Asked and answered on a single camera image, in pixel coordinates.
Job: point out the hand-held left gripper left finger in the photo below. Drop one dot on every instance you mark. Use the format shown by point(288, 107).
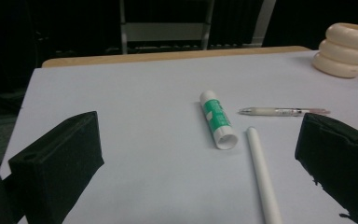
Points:
point(59, 161)

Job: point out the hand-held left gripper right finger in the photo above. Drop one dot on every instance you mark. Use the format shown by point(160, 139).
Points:
point(345, 161)

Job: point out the clear ballpoint pen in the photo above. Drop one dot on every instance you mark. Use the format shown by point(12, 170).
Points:
point(279, 111)

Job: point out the white stylus pen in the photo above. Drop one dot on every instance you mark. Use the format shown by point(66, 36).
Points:
point(262, 174)

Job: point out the cream duck pen holder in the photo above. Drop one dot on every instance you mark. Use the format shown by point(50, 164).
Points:
point(343, 51)

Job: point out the green and white glue stick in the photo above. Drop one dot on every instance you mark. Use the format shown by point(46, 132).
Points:
point(217, 119)

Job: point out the white table mat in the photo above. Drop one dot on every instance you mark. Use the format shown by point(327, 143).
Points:
point(155, 102)

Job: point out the grey metal pole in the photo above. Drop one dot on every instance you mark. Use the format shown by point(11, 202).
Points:
point(262, 21)

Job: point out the grey metal frame stand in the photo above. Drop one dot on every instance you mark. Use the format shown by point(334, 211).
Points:
point(164, 31)

